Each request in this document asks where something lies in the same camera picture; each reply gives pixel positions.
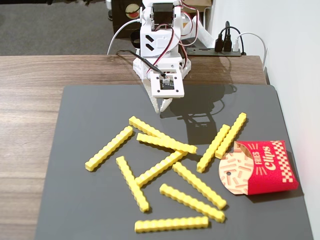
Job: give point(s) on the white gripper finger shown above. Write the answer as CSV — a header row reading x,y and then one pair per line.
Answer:
x,y
153,102
165,103

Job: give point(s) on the yellow crinkle toy fry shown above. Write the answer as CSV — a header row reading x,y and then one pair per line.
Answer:
x,y
192,202
200,186
157,168
132,183
110,148
142,126
172,224
231,135
180,146
212,148

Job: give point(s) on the black power strip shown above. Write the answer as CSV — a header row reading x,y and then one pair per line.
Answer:
x,y
202,51

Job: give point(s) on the black round object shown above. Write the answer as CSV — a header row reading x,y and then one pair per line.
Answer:
x,y
135,40

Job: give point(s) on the black plug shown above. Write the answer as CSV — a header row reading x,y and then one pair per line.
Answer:
x,y
218,43
227,44

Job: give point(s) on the dark box with round sticker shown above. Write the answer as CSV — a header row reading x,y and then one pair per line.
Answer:
x,y
120,25

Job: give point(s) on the white plug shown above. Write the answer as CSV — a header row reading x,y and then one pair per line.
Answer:
x,y
236,45

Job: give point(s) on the brown cardboard box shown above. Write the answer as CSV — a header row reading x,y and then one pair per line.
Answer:
x,y
200,2

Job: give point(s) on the red fries carton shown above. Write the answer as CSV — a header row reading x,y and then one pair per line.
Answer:
x,y
272,170

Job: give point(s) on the dark grey mat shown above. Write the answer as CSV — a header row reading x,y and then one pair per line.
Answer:
x,y
87,212

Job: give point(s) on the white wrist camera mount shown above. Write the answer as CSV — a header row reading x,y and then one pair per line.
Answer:
x,y
156,92

